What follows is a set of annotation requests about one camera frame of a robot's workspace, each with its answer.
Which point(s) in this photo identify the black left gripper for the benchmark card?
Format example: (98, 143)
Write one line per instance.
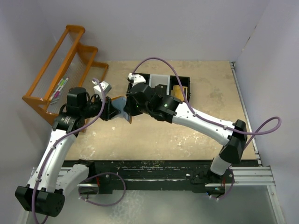
(110, 110)

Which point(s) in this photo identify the orange wooden tiered rack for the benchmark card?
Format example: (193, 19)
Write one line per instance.
(69, 58)

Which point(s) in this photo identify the black three-compartment organizer box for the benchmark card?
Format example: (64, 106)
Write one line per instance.
(154, 79)

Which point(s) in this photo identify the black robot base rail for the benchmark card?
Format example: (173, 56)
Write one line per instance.
(149, 175)

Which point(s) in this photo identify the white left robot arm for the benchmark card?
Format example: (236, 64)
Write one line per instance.
(45, 192)

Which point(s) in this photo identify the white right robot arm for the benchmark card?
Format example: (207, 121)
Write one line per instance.
(231, 135)

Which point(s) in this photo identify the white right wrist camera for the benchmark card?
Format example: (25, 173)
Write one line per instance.
(135, 79)

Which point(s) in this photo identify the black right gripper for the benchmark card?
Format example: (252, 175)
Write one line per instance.
(128, 108)

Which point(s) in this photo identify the black item in box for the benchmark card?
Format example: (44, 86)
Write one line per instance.
(161, 89)

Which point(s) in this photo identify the yellow leather card holder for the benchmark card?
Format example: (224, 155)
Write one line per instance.
(119, 104)

